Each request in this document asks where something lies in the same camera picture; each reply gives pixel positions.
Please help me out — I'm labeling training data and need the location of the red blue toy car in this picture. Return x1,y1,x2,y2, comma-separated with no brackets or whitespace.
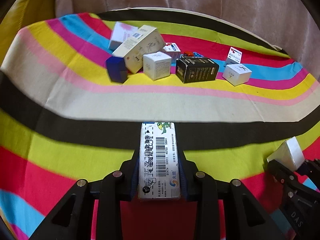
183,51,203,57

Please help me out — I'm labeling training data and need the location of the white red-blue medicine box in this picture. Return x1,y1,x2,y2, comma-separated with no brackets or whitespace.
224,47,242,66
162,42,181,63

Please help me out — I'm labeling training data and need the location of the white TS logo box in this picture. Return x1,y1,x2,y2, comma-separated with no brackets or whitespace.
222,64,252,86

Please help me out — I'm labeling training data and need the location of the plain white box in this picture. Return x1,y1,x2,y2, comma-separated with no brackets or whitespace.
267,137,305,172

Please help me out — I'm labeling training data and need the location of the black gold-print box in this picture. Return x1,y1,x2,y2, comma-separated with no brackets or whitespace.
176,56,219,83

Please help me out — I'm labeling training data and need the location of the white pink-stained box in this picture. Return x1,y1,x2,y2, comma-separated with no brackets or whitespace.
108,22,138,51

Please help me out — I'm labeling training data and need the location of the colourful striped cloth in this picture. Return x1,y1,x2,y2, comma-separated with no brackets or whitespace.
1,9,319,239

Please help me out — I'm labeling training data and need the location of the tall beige printed box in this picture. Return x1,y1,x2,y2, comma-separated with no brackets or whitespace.
112,25,165,74

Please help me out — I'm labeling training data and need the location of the small white cube box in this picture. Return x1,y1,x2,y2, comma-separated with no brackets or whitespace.
143,51,171,80

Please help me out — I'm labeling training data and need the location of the dark blue small box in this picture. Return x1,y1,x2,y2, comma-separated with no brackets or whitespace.
106,56,127,83

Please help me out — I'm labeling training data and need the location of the beige velvet sofa backrest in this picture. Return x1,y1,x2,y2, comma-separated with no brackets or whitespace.
55,0,319,77

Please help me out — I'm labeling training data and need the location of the white barcode dragon box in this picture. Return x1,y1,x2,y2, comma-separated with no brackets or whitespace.
138,122,181,200

